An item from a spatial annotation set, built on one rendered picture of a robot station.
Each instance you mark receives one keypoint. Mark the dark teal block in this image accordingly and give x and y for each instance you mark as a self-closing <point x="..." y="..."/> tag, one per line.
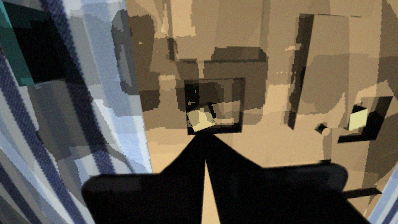
<point x="28" y="45"/>

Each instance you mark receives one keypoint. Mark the tan wooden puzzle board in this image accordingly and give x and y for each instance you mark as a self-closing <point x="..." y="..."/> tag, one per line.
<point x="281" y="78"/>

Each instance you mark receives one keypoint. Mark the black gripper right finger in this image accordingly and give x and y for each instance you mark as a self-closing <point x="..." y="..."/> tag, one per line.
<point x="239" y="184"/>

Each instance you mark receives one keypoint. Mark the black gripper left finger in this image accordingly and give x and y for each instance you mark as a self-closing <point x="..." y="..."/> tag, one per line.
<point x="177" y="191"/>

